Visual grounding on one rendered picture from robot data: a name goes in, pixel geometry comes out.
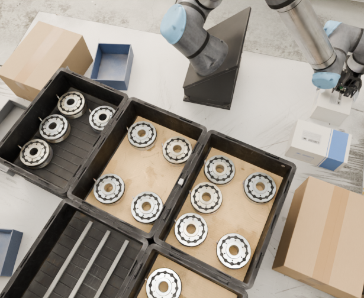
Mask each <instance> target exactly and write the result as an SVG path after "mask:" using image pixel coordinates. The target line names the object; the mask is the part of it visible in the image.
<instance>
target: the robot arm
mask: <svg viewBox="0 0 364 298"><path fill-rule="evenodd" d="M265 1H266V3H267V5H268V6H269V8H270V9H272V10H277V12H278V14H279V16H280V17H281V18H282V20H283V22H284V23H285V25H286V27H287V29H288V30H289V32H290V33H291V35H292V36H293V38H294V40H295V41H296V43H297V44H298V46H299V48H300V49H301V51H302V53H303V54H304V56H305V58H306V59H307V61H308V62H309V64H310V66H311V67H312V68H313V71H314V74H313V78H312V83H313V85H314V86H316V87H317V88H316V90H319V89H320V93H324V92H325V91H326V89H332V88H333V89H332V93H333V92H334V90H335V91H338V92H339V93H341V94H343V96H345V97H349V96H350V95H351V96H350V98H352V96H353V101H354V103H355V101H356V99H357V97H358V95H359V92H360V89H361V87H362V80H361V76H362V75H364V28H359V27H355V26H352V25H349V24H344V23H342V22H338V21H332V20H330V21H327V22H326V24H325V26H324V27H323V26H322V25H321V22H320V20H319V19H318V16H317V14H316V13H315V11H314V8H313V7H312V5H311V3H310V1H309V0H265ZM221 2H222V0H179V1H178V3H177V4H174V5H172V6H171V7H170V8H169V9H168V10H167V13H166V14H165V15H164V17H163V19H162V22H161V25H160V32H161V35H162V36H163V37H164V38H165V39H166V41H167V42H168V43H169V44H171V45H173V46H174V48H176V49H177V50H178V51H179V52H181V53H182V54H183V55H184V56H185V57H186V58H187V59H188V60H189V62H190V63H191V65H192V67H193V68H194V70H195V72H196V73H197V74H199V75H200V76H208V75H210V74H211V73H213V72H215V71H216V70H217V69H218V68H219V67H220V66H221V65H222V63H223V62H224V60H225V59H226V57H227V54H228V45H227V44H226V43H225V42H224V41H223V40H222V39H219V38H217V37H215V36H213V35H211V34H209V33H208V32H207V31H206V30H205V29H204V28H203V26H204V24H205V22H206V19H207V17H208V14H209V13H210V12H211V11H212V10H213V9H215V8H216V7H218V6H219V5H220V4H221ZM348 52H351V53H352V54H351V55H347V54H348ZM344 63H345V64H346V69H343V66H344ZM334 87H335V88H334Z"/></svg>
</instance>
